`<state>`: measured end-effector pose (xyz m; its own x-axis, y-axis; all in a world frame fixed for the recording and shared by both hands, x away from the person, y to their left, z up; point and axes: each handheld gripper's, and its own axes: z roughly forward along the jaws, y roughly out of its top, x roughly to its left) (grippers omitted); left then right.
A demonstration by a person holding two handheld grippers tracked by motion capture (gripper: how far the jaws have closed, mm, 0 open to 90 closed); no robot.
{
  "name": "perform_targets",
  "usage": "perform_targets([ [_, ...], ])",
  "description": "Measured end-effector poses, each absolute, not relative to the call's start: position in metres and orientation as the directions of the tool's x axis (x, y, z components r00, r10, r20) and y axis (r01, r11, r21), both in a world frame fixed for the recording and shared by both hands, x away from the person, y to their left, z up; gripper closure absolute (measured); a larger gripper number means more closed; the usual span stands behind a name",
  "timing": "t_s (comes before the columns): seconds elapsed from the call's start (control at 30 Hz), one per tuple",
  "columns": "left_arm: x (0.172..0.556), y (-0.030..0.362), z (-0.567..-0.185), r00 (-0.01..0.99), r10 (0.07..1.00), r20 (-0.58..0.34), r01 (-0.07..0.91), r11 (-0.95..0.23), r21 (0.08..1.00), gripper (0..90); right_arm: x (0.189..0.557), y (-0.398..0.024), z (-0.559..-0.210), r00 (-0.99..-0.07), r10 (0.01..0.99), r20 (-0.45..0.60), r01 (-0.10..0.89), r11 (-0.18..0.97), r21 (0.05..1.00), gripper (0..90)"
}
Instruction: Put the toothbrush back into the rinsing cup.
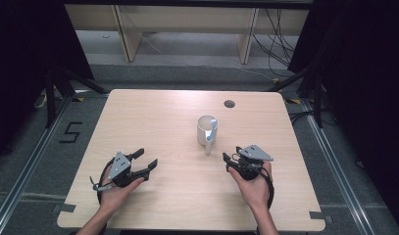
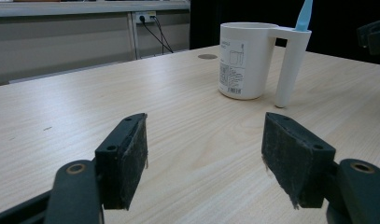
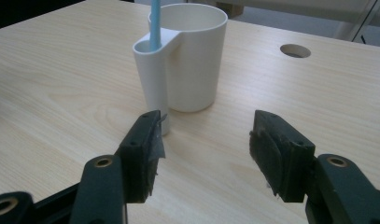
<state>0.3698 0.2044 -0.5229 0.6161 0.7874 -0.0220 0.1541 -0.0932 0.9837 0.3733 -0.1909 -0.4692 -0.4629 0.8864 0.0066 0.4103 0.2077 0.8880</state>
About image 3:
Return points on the light blue toothbrush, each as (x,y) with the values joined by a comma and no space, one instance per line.
(155,25)

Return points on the white cup with holder tube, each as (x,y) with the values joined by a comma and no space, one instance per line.
(190,62)

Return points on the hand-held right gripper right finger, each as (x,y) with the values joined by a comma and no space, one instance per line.
(281,155)

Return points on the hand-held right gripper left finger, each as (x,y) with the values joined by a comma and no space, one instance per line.
(137,155)

